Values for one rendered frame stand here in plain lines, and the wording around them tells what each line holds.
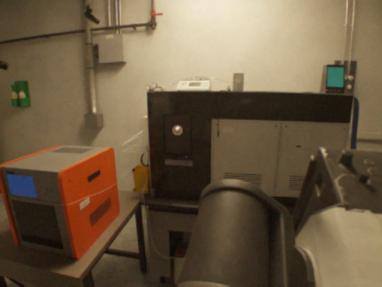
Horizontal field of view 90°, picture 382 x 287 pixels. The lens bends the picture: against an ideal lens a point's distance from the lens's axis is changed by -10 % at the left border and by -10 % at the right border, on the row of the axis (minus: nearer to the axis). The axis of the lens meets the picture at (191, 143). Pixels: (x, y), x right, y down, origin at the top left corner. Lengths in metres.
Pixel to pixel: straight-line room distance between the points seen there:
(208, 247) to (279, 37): 2.40
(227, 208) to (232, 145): 1.05
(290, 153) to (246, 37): 1.48
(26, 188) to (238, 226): 0.99
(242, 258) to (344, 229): 0.11
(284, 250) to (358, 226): 0.08
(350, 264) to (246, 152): 1.10
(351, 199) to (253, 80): 2.18
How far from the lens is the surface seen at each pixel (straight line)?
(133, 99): 2.61
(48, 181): 1.01
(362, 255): 0.26
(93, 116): 2.74
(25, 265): 1.23
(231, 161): 1.31
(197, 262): 0.22
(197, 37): 2.48
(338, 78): 1.46
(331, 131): 1.41
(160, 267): 1.74
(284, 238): 0.27
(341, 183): 0.31
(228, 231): 0.23
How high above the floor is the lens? 1.42
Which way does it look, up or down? 13 degrees down
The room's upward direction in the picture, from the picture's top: straight up
